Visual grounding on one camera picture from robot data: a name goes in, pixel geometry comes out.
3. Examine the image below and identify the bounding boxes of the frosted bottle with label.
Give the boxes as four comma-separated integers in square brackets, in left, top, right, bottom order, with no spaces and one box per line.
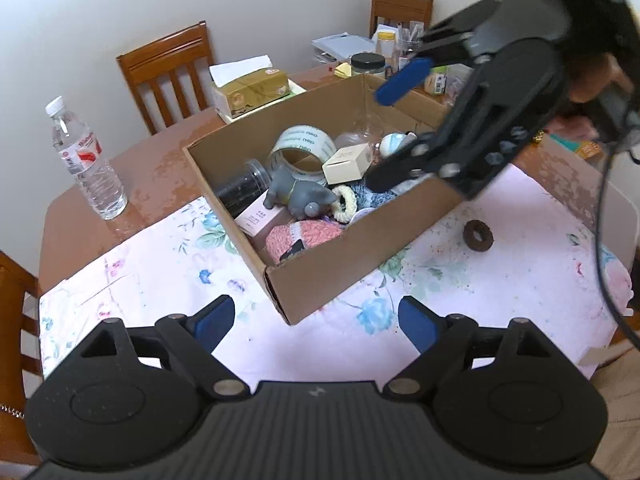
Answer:
[350,102,401,143]

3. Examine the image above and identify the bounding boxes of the blue white ball toy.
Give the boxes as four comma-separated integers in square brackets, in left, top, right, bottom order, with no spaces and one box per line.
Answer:
[380,131,418,158]

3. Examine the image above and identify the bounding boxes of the yellow tissue box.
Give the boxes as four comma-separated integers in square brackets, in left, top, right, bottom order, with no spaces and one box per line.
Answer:
[209,54,307,123]

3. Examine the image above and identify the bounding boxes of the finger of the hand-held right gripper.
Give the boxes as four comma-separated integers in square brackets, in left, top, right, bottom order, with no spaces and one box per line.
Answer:
[375,0,501,107]
[362,130,451,193]

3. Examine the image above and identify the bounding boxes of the brown wooden chair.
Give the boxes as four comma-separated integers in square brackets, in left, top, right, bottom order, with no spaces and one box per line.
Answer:
[116,21,217,136]
[369,0,435,41]
[0,250,46,467]

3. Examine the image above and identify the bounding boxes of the blue grey knitted sock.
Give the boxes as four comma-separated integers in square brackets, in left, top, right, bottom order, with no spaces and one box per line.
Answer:
[347,180,426,213]

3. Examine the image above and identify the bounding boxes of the white papers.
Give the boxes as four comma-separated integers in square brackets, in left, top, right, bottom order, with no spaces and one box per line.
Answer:
[311,32,376,63]

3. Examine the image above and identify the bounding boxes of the clear frosted plastic bottle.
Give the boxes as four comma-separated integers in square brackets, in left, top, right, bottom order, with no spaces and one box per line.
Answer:
[334,131,373,161]

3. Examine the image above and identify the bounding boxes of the brown wooden desktop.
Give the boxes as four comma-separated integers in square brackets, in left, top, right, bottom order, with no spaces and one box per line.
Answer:
[37,62,551,293]

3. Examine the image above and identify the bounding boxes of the clear plastic water bottle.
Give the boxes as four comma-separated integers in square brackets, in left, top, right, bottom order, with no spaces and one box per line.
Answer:
[45,96,128,221]

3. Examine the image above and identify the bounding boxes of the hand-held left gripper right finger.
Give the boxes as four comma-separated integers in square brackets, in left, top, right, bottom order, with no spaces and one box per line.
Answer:
[384,296,556,401]

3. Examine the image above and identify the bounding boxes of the small clear jar black lid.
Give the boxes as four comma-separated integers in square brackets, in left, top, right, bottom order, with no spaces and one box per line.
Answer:
[350,52,387,78]

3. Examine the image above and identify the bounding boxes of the pink knitted sock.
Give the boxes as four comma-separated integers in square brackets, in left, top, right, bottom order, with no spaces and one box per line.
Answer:
[264,220,348,266]

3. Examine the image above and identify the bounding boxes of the pink floral tablecloth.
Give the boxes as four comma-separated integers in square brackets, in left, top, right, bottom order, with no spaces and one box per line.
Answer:
[39,162,633,391]

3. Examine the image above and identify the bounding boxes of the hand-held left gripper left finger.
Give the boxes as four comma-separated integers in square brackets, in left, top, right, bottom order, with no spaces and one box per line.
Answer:
[75,295,248,401]

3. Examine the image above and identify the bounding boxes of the clear jar of black beads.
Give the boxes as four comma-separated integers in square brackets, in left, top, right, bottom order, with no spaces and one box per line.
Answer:
[215,159,273,218]

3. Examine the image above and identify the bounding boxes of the grey toy figure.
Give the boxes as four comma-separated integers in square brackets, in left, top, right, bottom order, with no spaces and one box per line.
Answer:
[262,165,338,221]

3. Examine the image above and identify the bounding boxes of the clear packing tape roll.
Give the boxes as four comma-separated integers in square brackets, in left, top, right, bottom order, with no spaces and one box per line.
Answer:
[265,124,338,183]

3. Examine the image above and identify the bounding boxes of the pink carton box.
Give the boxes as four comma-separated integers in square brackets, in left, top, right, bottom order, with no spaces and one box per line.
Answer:
[234,196,296,238]

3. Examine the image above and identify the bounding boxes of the cream carton box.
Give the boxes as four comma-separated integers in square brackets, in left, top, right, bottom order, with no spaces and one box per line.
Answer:
[321,143,373,186]

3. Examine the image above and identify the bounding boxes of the person's right hand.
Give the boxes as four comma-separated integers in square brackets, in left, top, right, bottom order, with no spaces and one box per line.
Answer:
[565,52,632,106]

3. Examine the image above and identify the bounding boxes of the yellow fluffy scrunchie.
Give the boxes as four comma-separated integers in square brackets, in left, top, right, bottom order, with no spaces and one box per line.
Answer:
[330,185,361,224]

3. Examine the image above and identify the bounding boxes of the black cable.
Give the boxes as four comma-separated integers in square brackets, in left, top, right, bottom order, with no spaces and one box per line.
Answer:
[592,110,640,351]

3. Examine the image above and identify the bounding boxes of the clear cup with pens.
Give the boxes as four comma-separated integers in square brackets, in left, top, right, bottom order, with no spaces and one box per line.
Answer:
[397,20,426,56]

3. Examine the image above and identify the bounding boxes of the brown cardboard box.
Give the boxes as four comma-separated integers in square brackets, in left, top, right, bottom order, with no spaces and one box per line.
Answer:
[182,74,468,327]

